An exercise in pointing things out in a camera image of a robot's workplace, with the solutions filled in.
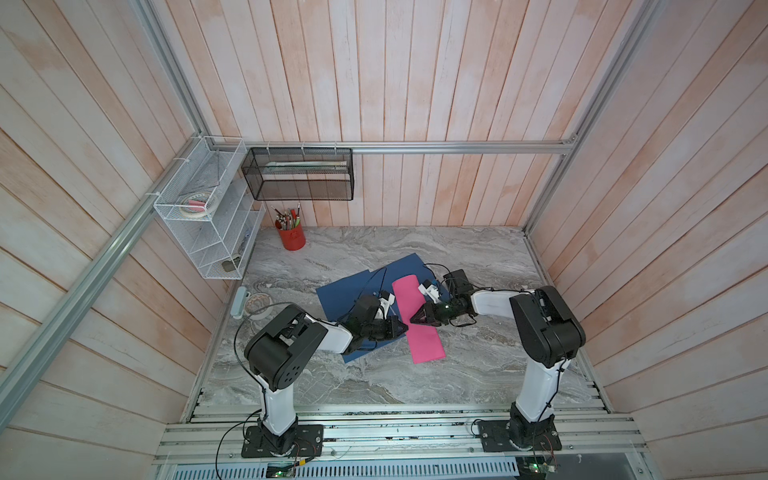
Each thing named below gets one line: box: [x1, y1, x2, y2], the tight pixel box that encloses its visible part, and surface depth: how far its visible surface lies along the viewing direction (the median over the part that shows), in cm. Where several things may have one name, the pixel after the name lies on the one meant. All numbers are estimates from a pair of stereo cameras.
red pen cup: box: [278, 224, 306, 251], surface depth 116 cm
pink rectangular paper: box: [392, 274, 447, 365], surface depth 93 cm
